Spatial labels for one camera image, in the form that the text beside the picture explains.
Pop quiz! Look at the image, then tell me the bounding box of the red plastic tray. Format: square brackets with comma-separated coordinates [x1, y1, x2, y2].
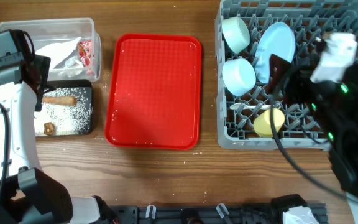
[104, 34, 202, 151]

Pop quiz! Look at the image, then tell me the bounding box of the red snack wrapper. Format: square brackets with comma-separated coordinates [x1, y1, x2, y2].
[78, 40, 93, 67]

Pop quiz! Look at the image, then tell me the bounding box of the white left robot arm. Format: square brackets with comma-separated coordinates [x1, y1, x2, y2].
[0, 30, 120, 223]

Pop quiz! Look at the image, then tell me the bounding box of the large light blue plate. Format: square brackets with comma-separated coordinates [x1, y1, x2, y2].
[254, 22, 295, 84]

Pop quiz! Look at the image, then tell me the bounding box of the green bowl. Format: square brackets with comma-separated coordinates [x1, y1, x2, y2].
[222, 17, 250, 54]

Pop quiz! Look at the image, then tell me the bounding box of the small light blue bowl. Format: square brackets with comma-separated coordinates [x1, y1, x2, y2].
[222, 58, 256, 96]

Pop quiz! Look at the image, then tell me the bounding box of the clear plastic waste bin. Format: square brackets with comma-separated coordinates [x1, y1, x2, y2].
[0, 18, 102, 82]

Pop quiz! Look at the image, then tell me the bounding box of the white plastic spoon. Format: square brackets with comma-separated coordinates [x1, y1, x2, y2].
[229, 103, 271, 110]

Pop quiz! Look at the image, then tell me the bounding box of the yellow plastic cup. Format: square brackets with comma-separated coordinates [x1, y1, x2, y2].
[253, 108, 285, 138]

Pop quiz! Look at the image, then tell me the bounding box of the grey dishwasher rack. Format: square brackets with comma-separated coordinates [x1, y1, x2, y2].
[214, 0, 358, 150]

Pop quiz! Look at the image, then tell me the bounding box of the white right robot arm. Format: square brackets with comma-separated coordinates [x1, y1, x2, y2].
[268, 55, 358, 223]

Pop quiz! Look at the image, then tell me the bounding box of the brown food scrap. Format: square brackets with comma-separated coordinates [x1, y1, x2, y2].
[44, 122, 55, 136]

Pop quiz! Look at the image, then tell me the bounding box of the brown carrot piece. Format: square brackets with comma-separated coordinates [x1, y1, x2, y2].
[42, 96, 77, 106]

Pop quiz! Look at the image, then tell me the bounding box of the black waste tray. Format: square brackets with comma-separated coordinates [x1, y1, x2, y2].
[33, 79, 94, 137]

